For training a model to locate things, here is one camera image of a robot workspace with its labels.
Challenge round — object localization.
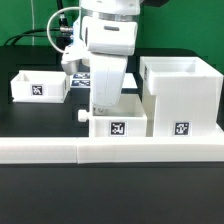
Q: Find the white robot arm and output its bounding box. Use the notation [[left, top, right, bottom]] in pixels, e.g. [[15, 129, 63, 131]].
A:
[[61, 0, 169, 109]]

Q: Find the white front drawer with knob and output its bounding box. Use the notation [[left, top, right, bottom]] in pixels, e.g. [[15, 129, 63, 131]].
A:
[[78, 94, 147, 137]]

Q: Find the white rear drawer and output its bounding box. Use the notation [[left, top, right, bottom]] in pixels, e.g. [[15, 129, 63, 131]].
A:
[[10, 70, 70, 103]]

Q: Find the white drawer cabinet box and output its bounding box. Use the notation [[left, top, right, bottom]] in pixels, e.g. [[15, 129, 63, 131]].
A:
[[139, 56, 223, 137]]

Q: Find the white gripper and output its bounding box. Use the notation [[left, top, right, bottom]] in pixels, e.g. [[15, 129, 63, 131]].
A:
[[90, 53, 128, 108]]

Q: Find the black cable connector box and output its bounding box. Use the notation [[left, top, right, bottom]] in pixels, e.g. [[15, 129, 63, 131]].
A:
[[56, 36, 71, 50]]

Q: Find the black cable bundle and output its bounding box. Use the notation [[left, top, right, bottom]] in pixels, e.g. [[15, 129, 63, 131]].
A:
[[3, 0, 75, 47]]

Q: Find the white L-shaped fence wall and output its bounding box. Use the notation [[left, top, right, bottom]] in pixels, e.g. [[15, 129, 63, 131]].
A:
[[0, 134, 224, 164]]

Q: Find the white marker tag plate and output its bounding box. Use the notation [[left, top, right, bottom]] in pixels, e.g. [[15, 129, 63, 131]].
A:
[[70, 72, 138, 90]]

